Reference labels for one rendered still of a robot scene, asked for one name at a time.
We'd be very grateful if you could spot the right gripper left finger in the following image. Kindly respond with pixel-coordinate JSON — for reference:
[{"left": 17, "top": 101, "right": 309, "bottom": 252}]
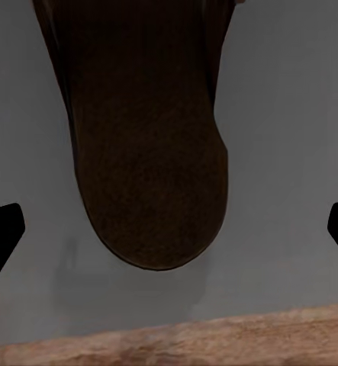
[{"left": 0, "top": 203, "right": 25, "bottom": 271}]

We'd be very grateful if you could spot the sandal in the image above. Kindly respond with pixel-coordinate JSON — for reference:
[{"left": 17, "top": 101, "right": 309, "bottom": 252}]
[{"left": 32, "top": 0, "right": 246, "bottom": 271}]

